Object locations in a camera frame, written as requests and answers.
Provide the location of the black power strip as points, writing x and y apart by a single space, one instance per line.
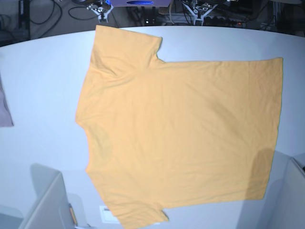
219 21

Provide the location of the grey left partition panel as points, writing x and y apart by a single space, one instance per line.
51 209

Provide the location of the white table label plate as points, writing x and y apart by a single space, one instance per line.
107 216

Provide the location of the orange pencil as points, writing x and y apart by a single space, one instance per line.
73 216

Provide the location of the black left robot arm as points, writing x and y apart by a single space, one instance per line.
195 12

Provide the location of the grey right partition panel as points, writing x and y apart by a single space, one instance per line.
283 205

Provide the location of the pink grey cloth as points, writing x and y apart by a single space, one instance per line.
5 116

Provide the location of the blue purple device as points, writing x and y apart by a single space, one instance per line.
144 3

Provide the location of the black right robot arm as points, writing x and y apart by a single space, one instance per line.
101 9

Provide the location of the orange T-shirt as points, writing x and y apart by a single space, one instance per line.
173 134

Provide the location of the grey partition panel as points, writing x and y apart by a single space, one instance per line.
51 209
283 205

